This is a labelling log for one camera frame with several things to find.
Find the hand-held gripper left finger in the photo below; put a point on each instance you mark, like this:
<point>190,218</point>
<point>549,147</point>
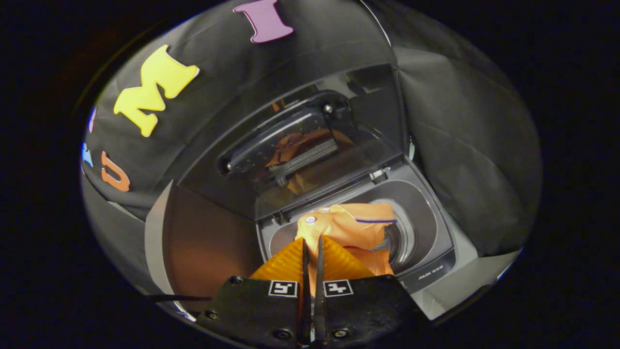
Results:
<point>256,310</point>

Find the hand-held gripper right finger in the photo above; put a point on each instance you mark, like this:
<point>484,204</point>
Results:
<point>368,305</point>

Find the orange polo shirt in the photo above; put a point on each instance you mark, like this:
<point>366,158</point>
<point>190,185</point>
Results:
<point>348,223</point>

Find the dark transparent washing machine lid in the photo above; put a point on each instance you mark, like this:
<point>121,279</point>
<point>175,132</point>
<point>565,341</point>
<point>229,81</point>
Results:
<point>358,140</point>

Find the grey cabinet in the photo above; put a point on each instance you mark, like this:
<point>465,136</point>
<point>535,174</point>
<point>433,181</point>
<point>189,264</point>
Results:
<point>203,242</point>

